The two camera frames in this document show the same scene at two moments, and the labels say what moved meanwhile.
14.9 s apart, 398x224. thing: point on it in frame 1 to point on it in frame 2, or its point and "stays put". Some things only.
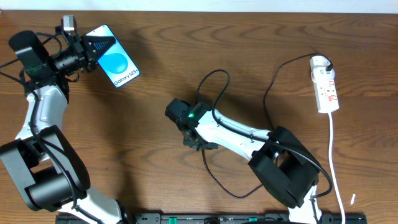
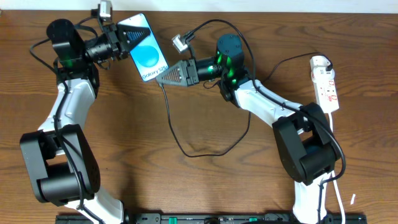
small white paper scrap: [352, 198] stays put
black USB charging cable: [329, 66] to [249, 119]
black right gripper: [199, 145] to [190, 72]
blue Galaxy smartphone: [120, 68] to [147, 55]
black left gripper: [89, 51] to [115, 42]
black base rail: [235, 218] stays put
